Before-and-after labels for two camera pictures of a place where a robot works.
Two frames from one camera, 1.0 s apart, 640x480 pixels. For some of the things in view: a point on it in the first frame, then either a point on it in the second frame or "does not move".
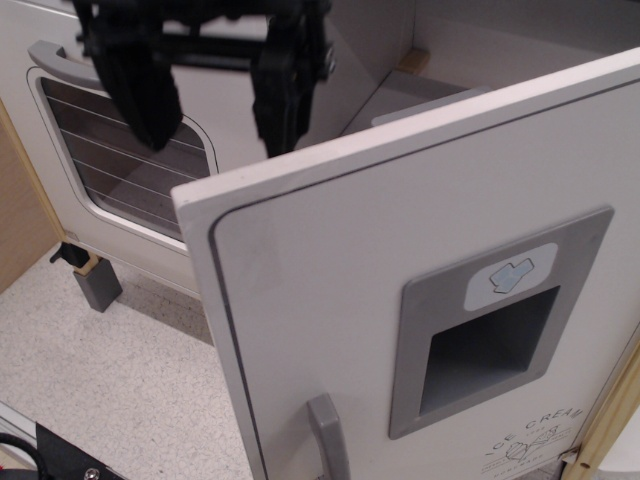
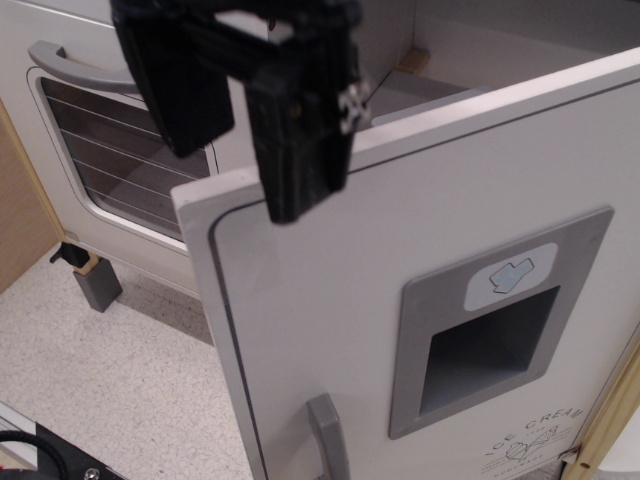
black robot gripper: (132, 42) to (304, 81)
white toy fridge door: (446, 296) does not move
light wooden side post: (616, 408) does not move
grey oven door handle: (46, 53) does not move
